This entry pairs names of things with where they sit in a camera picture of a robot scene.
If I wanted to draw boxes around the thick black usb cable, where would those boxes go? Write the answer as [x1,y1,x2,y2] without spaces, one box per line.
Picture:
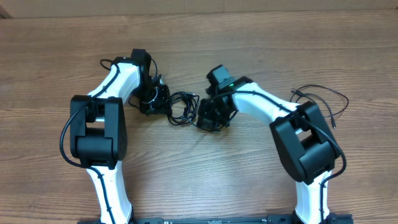
[167,91,201,128]

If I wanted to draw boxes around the thin black usb cable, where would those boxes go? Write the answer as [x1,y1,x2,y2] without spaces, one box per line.
[289,84,349,129]

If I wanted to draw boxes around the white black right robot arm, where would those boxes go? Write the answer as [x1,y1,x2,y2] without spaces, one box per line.
[197,77,346,223]

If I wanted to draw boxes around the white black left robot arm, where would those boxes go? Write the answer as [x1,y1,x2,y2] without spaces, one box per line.
[60,49,170,223]

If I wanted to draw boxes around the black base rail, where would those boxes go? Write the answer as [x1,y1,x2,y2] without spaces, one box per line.
[77,213,354,224]

